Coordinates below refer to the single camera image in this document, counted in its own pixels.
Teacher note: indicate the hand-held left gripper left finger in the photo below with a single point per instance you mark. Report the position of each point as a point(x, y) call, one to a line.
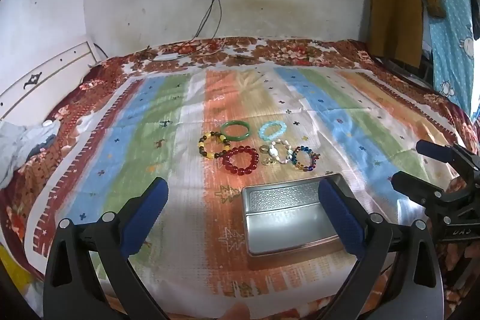
point(146, 218)

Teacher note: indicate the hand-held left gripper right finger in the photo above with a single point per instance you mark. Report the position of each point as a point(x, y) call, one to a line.
point(339, 215)

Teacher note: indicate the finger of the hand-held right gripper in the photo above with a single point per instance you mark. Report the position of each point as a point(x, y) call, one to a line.
point(416, 188)
point(435, 150)

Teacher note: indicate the silver metal tin box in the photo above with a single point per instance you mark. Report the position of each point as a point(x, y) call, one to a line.
point(281, 226)

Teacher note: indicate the green jade bangle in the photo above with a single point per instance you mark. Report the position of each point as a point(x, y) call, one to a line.
point(240, 136)

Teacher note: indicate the person's left hand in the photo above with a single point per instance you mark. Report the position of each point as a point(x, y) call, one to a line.
point(235, 314)

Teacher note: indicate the colourful striped mat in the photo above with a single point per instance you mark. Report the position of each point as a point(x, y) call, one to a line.
point(168, 140)

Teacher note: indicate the blue printed curtain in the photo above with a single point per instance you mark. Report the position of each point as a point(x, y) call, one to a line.
point(450, 24)

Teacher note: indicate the grey crumpled cloth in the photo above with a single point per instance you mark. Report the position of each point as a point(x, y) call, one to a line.
point(22, 147)

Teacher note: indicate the brown hanging garment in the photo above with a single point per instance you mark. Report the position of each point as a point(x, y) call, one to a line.
point(397, 1)

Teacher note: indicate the white flat device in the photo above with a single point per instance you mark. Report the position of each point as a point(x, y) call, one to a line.
point(167, 57)

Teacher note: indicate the red floral bedsheet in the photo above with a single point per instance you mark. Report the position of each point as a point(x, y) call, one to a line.
point(292, 52)

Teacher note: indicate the white headboard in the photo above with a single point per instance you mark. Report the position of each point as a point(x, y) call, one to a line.
point(41, 80)

